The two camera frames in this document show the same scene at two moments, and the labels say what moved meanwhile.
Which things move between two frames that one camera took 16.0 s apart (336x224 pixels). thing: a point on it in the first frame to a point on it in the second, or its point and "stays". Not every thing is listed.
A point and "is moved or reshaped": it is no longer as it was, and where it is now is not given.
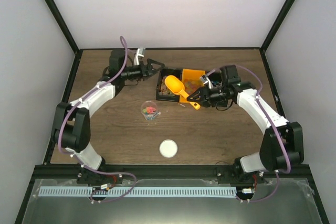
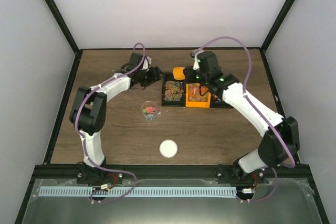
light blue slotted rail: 139,191 stays
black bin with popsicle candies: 163,93 to 174,91
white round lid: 168,148 stays
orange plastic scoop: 175,85 to 178,73
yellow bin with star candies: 191,79 is moved or reshaped
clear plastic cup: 149,109 stays
